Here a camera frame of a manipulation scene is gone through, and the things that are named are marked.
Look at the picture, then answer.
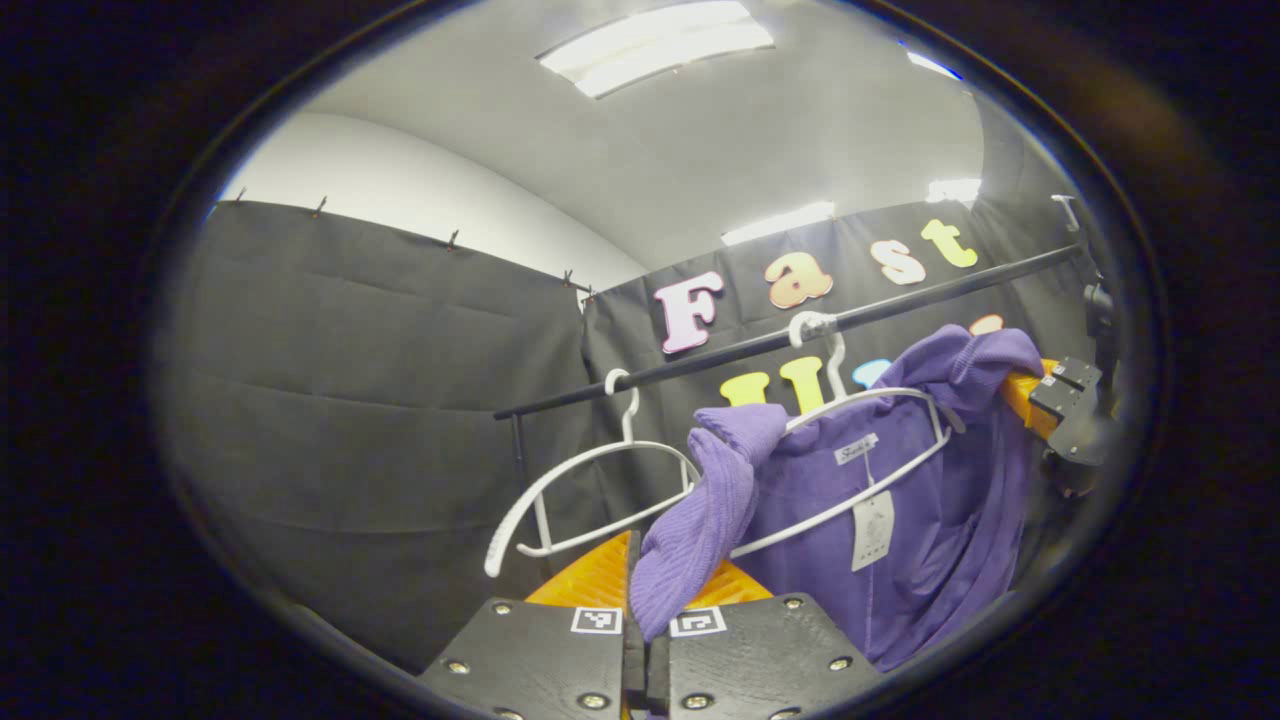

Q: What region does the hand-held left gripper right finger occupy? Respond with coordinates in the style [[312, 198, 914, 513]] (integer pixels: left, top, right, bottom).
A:
[[648, 558, 881, 720]]

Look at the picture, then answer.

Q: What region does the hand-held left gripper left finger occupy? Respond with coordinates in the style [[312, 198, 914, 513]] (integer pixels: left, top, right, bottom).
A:
[[418, 530, 646, 720]]

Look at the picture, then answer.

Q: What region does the purple ribbed jacket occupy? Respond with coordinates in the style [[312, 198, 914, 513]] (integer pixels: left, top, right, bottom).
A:
[[630, 323, 1046, 673]]

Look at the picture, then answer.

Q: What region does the white clothes hanger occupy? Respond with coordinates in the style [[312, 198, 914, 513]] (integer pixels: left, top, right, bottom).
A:
[[728, 310, 969, 561], [484, 368, 703, 579]]

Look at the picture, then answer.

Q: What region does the black clothes rack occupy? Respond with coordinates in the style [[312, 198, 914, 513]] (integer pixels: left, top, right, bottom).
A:
[[493, 243, 1086, 491]]

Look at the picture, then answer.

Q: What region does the black backdrop cloth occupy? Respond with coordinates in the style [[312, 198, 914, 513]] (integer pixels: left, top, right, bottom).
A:
[[155, 90, 1101, 671]]

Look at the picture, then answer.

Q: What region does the large ceiling light panel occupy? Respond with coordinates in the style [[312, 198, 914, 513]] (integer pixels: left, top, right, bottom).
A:
[[538, 0, 776, 99]]

